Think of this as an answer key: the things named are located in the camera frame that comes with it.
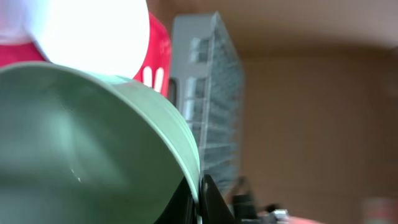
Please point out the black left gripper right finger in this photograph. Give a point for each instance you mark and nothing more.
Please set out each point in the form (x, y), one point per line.
(213, 208)

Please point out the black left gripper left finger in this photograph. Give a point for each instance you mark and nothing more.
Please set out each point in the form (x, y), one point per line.
(180, 209)

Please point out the green bowl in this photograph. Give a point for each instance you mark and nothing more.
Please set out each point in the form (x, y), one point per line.
(83, 148)

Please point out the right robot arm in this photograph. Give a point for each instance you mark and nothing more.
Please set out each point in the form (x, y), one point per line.
(242, 209)

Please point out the grey dishwasher rack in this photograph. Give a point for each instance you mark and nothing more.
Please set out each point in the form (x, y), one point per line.
(207, 88)

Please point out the white plastic fork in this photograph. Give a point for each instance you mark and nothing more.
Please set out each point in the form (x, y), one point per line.
(158, 82)

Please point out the white plastic spoon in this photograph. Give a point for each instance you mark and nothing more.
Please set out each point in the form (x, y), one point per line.
(147, 76)

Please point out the red serving tray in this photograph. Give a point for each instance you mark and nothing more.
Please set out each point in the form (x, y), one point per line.
(159, 53)

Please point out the light blue plate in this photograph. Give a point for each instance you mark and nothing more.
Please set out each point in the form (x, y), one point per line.
(109, 37)

